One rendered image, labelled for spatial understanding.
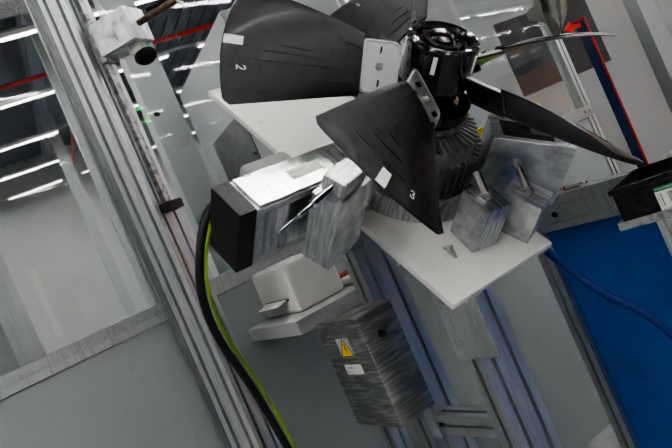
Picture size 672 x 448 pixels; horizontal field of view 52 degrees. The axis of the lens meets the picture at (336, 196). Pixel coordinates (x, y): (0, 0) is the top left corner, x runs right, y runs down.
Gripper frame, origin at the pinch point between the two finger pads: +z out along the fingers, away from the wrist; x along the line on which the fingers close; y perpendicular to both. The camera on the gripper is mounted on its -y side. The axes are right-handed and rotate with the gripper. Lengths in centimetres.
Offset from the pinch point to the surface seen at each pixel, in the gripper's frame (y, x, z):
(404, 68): 4.2, 37.5, -0.9
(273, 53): 17, 53, -8
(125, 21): 58, 59, -20
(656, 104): 190, -392, 103
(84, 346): 65, 84, 42
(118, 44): 60, 61, -16
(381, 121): -8, 55, 4
